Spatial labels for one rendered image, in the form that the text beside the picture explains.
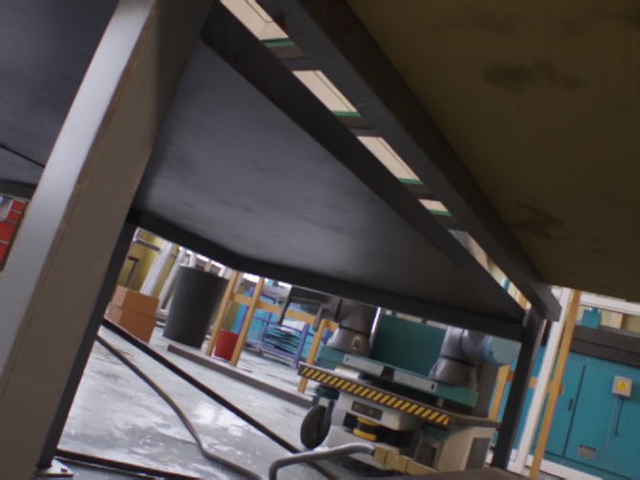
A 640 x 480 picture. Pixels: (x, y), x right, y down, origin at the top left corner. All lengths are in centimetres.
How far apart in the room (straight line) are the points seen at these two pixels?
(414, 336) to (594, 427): 282
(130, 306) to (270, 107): 437
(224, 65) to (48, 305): 19
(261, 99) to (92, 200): 18
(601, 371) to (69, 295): 491
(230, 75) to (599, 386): 480
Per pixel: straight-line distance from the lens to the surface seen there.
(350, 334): 240
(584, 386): 508
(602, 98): 41
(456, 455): 234
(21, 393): 28
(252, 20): 103
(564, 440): 507
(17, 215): 475
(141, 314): 479
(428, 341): 244
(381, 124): 44
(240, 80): 40
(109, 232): 28
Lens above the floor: 41
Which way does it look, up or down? 11 degrees up
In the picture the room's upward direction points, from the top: 18 degrees clockwise
